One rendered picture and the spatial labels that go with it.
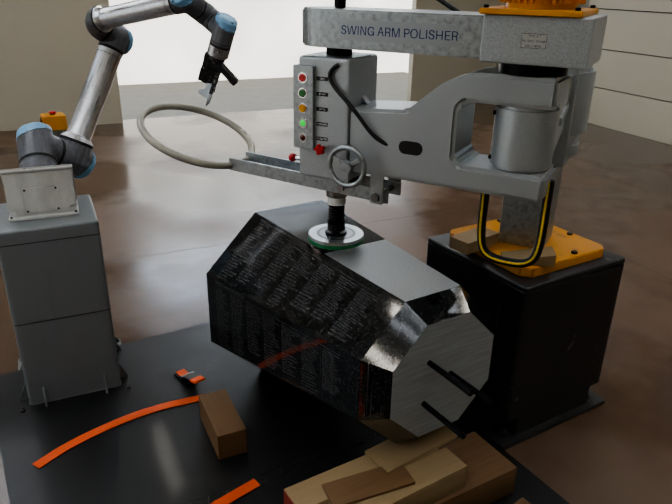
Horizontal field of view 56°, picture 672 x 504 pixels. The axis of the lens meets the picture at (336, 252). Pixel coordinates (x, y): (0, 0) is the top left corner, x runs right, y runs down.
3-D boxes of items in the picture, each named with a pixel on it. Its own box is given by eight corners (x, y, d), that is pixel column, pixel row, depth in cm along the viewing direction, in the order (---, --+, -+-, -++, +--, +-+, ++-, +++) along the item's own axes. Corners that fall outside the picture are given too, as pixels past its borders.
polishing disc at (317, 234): (323, 222, 259) (323, 219, 259) (371, 231, 251) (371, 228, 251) (298, 240, 241) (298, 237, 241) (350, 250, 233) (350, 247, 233)
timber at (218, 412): (200, 417, 281) (198, 395, 276) (226, 410, 286) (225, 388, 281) (219, 460, 256) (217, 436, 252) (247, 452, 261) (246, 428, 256)
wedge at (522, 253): (550, 257, 259) (552, 245, 257) (554, 267, 250) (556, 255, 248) (500, 253, 262) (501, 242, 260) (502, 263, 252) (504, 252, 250)
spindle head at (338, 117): (413, 182, 235) (421, 56, 217) (388, 198, 217) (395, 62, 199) (328, 168, 250) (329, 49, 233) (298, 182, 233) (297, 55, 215)
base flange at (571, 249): (522, 220, 310) (523, 211, 308) (607, 255, 271) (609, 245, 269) (444, 238, 286) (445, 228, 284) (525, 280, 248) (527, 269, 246)
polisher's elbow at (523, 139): (493, 155, 214) (500, 96, 206) (553, 162, 207) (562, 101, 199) (483, 169, 198) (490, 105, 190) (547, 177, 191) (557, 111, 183)
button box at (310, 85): (316, 148, 225) (317, 65, 214) (312, 150, 223) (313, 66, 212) (297, 145, 229) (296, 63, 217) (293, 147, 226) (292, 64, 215)
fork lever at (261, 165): (404, 192, 236) (405, 179, 234) (382, 207, 221) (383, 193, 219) (252, 161, 266) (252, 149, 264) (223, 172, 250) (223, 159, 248)
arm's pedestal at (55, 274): (18, 417, 281) (-22, 239, 248) (18, 360, 323) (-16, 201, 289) (134, 391, 300) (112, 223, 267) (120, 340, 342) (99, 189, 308)
